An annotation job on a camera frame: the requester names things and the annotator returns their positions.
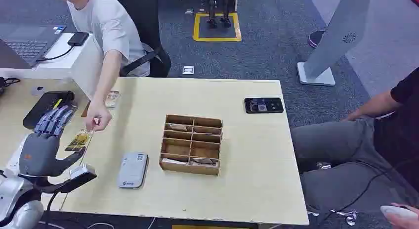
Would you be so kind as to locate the person's left hand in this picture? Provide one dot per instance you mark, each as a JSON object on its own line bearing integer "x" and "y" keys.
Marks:
{"x": 98, "y": 117}
{"x": 406, "y": 222}

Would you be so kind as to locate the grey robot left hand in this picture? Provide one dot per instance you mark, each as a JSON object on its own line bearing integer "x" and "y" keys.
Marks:
{"x": 39, "y": 155}

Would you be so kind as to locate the person's right hand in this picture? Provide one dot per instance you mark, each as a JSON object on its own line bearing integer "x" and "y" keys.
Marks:
{"x": 355, "y": 116}

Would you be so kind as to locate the white handheld controller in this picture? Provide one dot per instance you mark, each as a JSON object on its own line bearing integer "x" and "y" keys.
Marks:
{"x": 396, "y": 211}

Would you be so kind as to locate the brown cardboard piece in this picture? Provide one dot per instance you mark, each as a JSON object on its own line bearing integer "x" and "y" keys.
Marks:
{"x": 85, "y": 111}

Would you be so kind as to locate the stack of printed cards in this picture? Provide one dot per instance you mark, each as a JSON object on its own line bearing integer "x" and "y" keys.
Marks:
{"x": 112, "y": 99}

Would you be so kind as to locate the white power strip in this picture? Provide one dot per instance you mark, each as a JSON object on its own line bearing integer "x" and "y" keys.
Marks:
{"x": 14, "y": 162}

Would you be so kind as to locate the person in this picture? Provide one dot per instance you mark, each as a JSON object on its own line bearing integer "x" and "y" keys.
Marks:
{"x": 104, "y": 21}
{"x": 343, "y": 145}

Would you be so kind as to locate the black device with yellow stripe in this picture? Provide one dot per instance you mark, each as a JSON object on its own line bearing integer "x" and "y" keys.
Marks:
{"x": 46, "y": 104}

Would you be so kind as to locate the white desk riser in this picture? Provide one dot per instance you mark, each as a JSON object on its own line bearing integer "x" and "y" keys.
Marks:
{"x": 78, "y": 67}

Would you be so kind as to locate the chrome chair base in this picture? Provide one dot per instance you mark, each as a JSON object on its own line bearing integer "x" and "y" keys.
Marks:
{"x": 348, "y": 216}

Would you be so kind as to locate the grey flat device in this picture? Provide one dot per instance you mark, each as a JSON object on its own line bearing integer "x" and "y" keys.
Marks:
{"x": 132, "y": 171}

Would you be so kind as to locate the black power adapter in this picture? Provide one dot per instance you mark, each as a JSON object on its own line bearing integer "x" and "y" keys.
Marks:
{"x": 78, "y": 38}

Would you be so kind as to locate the grey floor stand kiosk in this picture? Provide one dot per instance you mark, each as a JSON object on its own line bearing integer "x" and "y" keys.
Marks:
{"x": 340, "y": 31}

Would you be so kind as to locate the dark round base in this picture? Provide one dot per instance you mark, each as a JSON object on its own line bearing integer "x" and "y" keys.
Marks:
{"x": 315, "y": 39}

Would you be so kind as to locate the black smartphone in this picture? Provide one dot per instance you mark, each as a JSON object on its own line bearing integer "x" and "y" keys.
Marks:
{"x": 263, "y": 105}

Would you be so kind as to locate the silver floor socket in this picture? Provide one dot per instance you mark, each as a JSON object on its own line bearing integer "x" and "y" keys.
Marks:
{"x": 188, "y": 70}

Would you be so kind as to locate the grey laptop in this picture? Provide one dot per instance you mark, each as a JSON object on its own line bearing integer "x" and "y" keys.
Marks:
{"x": 26, "y": 44}

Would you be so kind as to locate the wooden compartment box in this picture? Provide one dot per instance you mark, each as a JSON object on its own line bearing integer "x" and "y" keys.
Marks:
{"x": 191, "y": 168}

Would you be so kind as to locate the black office chair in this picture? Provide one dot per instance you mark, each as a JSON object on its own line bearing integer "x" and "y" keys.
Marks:
{"x": 144, "y": 21}

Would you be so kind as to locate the yellow floor tape square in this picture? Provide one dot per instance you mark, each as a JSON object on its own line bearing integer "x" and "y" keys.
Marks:
{"x": 196, "y": 27}

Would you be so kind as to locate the black humanoid robot legs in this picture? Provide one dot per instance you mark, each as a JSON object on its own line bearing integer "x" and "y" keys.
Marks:
{"x": 212, "y": 11}

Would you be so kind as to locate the white table leg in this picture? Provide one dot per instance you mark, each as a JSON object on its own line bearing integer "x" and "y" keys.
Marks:
{"x": 236, "y": 1}

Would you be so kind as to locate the pale wrist camera, black mount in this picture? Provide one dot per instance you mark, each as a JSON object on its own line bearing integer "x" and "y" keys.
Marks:
{"x": 80, "y": 175}

